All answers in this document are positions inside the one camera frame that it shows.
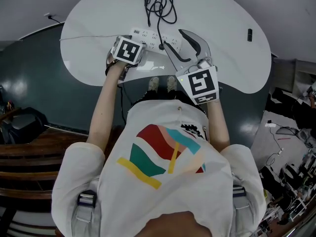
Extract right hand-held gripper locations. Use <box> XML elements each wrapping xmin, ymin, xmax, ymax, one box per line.
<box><xmin>162</xmin><ymin>29</ymin><xmax>221</xmax><ymax>106</ymax></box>

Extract person's left forearm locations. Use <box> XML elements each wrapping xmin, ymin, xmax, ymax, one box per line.
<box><xmin>86</xmin><ymin>62</ymin><xmax>127</xmax><ymax>147</ymax></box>

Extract black hair dryer cable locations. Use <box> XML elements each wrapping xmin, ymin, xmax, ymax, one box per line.
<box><xmin>144</xmin><ymin>0</ymin><xmax>178</xmax><ymax>51</ymax></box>

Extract grey shoulder strap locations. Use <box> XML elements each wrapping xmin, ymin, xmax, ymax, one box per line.
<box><xmin>75</xmin><ymin>189</ymin><xmax>97</xmax><ymax>224</ymax></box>
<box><xmin>232</xmin><ymin>184</ymin><xmax>253</xmax><ymax>223</ymax></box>

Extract person's right shoe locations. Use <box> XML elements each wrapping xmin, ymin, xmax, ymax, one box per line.
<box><xmin>166</xmin><ymin>75</ymin><xmax>179</xmax><ymax>93</ymax></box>

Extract white printed t-shirt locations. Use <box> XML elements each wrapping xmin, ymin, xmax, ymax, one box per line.
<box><xmin>51</xmin><ymin>99</ymin><xmax>268</xmax><ymax>237</ymax></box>

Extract person's shoe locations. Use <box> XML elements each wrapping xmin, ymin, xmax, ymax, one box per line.
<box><xmin>148</xmin><ymin>76</ymin><xmax>160</xmax><ymax>93</ymax></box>
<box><xmin>166</xmin><ymin>75</ymin><xmax>179</xmax><ymax>93</ymax></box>

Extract black chair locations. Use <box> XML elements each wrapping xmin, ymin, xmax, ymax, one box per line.
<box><xmin>0</xmin><ymin>106</ymin><xmax>49</xmax><ymax>145</ymax></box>

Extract white power strip cable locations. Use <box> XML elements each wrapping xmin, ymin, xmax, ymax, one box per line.
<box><xmin>59</xmin><ymin>34</ymin><xmax>131</xmax><ymax>42</ymax></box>

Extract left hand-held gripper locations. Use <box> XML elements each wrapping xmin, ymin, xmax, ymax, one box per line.
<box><xmin>106</xmin><ymin>35</ymin><xmax>147</xmax><ymax>68</ymax></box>

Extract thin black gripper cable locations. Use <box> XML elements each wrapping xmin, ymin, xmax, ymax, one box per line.
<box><xmin>117</xmin><ymin>80</ymin><xmax>129</xmax><ymax>131</ymax></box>

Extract dark wooden bench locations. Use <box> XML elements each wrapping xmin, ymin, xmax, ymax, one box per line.
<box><xmin>0</xmin><ymin>126</ymin><xmax>117</xmax><ymax>237</ymax></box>

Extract person's right forearm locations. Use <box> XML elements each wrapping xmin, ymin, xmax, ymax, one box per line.
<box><xmin>205</xmin><ymin>99</ymin><xmax>232</xmax><ymax>151</ymax></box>

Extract black wrist strap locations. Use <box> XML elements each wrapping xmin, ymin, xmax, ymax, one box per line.
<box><xmin>104</xmin><ymin>58</ymin><xmax>129</xmax><ymax>81</ymax></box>

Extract black trousers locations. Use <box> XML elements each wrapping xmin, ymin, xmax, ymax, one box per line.
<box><xmin>130</xmin><ymin>89</ymin><xmax>207</xmax><ymax>115</ymax></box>

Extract white power strip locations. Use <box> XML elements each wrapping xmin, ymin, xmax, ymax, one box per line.
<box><xmin>129</xmin><ymin>27</ymin><xmax>184</xmax><ymax>53</ymax></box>

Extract person's left shoe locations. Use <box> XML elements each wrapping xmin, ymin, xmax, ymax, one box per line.
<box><xmin>148</xmin><ymin>76</ymin><xmax>160</xmax><ymax>93</ymax></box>

